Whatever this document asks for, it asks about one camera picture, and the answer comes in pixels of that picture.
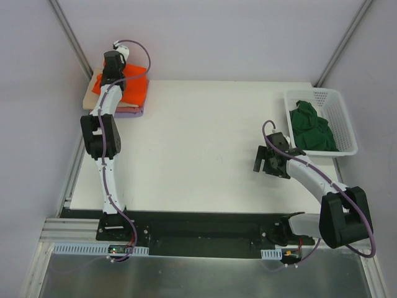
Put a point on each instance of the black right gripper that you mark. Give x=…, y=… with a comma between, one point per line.
x=258, y=158

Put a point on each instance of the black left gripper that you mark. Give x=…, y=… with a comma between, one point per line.
x=112, y=72

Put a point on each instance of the orange t-shirt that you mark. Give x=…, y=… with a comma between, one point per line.
x=130, y=70

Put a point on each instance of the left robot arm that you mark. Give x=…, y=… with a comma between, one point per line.
x=103, y=143

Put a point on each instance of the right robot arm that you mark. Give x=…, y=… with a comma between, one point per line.
x=344, y=216

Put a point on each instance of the beige folded t-shirt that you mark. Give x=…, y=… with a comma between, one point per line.
x=91, y=98

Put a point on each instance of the pink folded t-shirt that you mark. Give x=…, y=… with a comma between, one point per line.
x=133, y=99

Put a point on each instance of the lavender folded t-shirt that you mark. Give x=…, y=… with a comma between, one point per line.
x=130, y=114

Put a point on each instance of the green t-shirt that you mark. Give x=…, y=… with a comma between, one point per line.
x=310, y=131

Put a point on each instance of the white perforated plastic basket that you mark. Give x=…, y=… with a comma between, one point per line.
x=329, y=105

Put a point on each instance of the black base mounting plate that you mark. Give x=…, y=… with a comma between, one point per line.
x=187, y=234

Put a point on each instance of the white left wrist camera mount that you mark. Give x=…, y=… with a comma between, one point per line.
x=117, y=46

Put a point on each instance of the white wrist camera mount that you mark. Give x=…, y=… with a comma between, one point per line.
x=288, y=140
x=117, y=46

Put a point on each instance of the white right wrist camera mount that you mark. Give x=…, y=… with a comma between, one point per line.
x=288, y=140

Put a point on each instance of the left aluminium frame post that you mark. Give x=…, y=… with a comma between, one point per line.
x=70, y=36

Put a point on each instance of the aluminium frame post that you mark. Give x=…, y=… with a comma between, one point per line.
x=348, y=35
x=70, y=36

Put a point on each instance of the right white cable duct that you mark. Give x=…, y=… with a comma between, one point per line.
x=273, y=254

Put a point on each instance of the white cable duct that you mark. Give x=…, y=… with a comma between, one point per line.
x=98, y=249
x=273, y=254

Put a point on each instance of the right aluminium frame post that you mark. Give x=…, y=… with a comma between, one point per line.
x=348, y=35

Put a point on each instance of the left white cable duct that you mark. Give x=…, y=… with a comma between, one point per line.
x=98, y=249

